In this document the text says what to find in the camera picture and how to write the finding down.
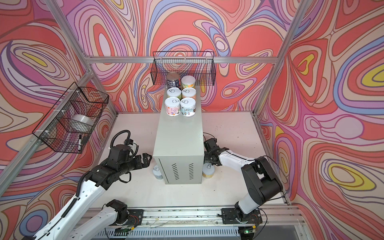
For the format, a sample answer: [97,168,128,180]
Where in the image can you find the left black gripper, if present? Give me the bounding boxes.
[117,152,153,177]

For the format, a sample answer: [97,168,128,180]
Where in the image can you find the white lid can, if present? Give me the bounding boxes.
[165,97,181,117]
[180,98,196,117]
[153,165,164,180]

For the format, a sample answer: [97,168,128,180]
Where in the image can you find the group can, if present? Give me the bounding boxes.
[182,88,197,100]
[202,163,215,179]

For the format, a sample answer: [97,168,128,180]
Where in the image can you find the green label can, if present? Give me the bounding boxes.
[167,87,182,100]

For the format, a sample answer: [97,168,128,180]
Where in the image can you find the orange peach can large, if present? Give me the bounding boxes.
[181,75,196,89]

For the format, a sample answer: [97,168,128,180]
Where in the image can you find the dark blue tomato can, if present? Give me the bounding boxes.
[166,72,181,90]

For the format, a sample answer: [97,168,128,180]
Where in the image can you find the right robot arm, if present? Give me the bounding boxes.
[204,138,283,219]

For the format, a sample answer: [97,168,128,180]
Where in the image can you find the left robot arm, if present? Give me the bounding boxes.
[23,130,152,240]

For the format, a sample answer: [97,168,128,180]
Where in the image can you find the grey metal cabinet counter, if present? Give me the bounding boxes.
[153,91,205,185]

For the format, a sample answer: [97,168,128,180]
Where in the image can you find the black marker pen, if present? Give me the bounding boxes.
[78,134,82,153]

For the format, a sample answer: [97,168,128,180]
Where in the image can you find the silver tape roll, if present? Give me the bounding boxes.
[72,114,94,126]

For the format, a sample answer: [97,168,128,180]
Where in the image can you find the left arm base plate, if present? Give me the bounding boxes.
[110,209,144,227]

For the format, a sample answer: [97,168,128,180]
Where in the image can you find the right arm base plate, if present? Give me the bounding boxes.
[218,208,263,226]

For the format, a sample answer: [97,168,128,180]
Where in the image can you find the black wire basket left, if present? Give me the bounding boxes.
[32,83,109,154]

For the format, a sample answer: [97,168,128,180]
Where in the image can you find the black wire basket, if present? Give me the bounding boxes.
[32,83,109,154]
[151,50,216,86]

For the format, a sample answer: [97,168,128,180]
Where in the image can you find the black wire basket back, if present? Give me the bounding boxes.
[151,50,216,86]

